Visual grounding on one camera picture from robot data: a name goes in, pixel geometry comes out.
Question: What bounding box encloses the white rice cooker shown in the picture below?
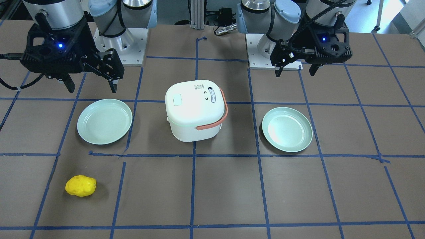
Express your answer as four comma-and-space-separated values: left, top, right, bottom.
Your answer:
164, 80, 229, 142

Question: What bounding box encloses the black cable image-left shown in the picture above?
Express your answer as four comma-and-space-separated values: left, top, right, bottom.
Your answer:
0, 53, 44, 91

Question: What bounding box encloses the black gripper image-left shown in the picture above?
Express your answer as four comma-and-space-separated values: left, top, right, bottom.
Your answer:
20, 16, 125, 93

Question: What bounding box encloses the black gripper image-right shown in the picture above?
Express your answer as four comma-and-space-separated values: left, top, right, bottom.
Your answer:
270, 15, 352, 77

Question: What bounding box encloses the aluminium frame post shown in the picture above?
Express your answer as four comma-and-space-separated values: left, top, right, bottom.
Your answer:
189, 0, 205, 31

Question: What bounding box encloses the light green plate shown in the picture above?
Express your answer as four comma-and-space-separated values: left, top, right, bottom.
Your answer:
261, 107, 313, 152
76, 99, 133, 145

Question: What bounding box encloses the black power adapter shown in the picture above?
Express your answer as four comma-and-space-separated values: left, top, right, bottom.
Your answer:
217, 7, 233, 26

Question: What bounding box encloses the silver cylindrical connector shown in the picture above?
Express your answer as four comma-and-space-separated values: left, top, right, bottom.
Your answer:
214, 23, 238, 37

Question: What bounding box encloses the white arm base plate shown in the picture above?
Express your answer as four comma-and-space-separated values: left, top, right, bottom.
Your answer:
94, 28, 150, 66
245, 33, 303, 71

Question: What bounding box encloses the yellow toy potato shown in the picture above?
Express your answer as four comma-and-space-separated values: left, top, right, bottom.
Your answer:
65, 175, 97, 197

